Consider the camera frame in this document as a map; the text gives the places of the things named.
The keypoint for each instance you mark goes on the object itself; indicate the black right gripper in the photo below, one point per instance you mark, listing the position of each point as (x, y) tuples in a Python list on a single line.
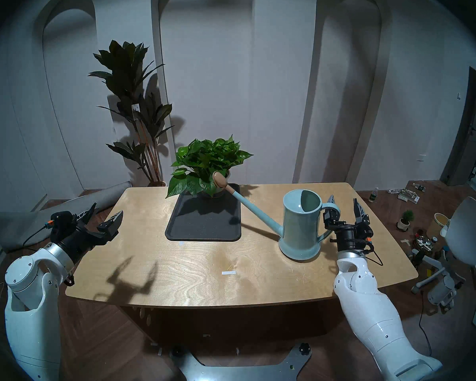
[(351, 235)]

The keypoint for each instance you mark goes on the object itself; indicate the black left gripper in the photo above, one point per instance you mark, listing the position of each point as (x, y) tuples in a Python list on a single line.
[(81, 241)]

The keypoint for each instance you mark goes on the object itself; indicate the light blue watering can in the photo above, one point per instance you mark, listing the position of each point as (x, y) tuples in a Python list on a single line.
[(301, 225)]

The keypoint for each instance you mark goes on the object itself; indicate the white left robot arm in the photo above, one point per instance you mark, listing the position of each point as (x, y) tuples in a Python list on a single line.
[(31, 324)]

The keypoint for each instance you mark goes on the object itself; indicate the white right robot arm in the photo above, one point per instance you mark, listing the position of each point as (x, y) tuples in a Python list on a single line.
[(365, 301)]

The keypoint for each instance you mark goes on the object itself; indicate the small potted floor plant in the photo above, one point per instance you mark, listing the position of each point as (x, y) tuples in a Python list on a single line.
[(404, 222)]

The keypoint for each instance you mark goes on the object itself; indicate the tall dark leafy floor plant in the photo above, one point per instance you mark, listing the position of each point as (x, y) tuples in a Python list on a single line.
[(123, 66)]

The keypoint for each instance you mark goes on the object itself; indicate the clear plastic bottle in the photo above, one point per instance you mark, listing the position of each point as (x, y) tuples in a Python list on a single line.
[(373, 195)]

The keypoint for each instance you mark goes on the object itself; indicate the green lying bottle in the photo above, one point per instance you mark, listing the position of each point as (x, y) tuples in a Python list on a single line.
[(418, 187)]

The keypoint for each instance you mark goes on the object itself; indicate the round tray with small items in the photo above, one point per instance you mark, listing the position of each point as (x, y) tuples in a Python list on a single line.
[(424, 242)]

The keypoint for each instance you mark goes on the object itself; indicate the pale yellow bucket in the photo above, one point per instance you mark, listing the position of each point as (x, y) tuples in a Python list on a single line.
[(437, 224)]

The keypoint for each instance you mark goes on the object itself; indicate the light wooden table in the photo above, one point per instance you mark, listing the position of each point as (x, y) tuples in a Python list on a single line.
[(261, 269)]

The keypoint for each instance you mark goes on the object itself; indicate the black rectangular tray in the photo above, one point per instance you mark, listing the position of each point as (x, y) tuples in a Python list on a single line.
[(202, 229)]

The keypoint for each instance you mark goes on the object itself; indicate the white office chair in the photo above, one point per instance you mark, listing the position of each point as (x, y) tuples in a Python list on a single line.
[(468, 233)]

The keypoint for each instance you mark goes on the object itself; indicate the white cylindrical floor device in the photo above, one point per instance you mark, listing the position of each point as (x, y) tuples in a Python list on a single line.
[(442, 293)]

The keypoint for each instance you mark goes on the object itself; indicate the green pothos in white pot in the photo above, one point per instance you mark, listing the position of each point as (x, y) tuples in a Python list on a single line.
[(208, 158)]

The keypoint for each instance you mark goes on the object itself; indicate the dark grey door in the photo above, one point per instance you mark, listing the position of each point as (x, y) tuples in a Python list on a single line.
[(464, 146)]

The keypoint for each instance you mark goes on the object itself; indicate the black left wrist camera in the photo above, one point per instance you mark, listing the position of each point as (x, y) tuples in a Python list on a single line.
[(61, 220)]

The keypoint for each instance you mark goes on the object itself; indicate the grey metal robot base plate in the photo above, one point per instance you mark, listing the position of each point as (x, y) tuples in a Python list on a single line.
[(242, 372)]

